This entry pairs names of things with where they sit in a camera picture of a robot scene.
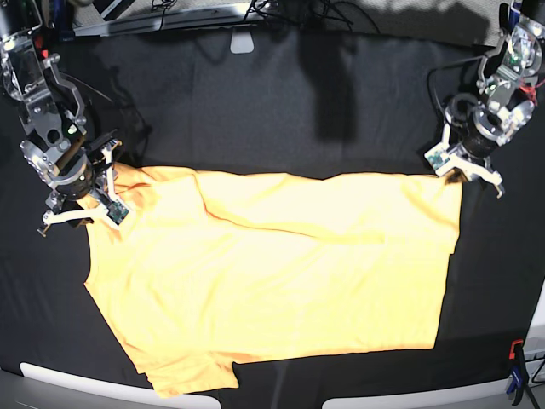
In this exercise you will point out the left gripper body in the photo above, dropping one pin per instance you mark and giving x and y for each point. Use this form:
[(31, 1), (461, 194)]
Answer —
[(474, 138)]

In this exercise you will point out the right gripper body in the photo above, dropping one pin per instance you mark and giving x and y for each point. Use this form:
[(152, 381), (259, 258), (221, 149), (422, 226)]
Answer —
[(80, 176)]

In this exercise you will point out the yellow t-shirt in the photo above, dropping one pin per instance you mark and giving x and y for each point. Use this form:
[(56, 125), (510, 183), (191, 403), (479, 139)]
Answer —
[(213, 269)]

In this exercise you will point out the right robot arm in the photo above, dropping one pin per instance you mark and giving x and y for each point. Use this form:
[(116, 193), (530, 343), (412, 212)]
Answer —
[(61, 142)]

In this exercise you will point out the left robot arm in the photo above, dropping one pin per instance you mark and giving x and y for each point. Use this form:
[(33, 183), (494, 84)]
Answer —
[(508, 78)]

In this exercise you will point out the red black bar clamp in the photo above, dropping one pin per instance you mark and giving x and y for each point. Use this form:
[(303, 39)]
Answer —
[(518, 372)]

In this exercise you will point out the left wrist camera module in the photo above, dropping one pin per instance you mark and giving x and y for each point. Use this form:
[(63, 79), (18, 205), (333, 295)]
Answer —
[(439, 159)]

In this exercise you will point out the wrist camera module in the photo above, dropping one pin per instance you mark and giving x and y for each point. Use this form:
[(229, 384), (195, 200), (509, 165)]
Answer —
[(117, 212), (439, 159)]

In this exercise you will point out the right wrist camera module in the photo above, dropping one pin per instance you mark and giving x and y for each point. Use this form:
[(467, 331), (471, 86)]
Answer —
[(117, 212)]

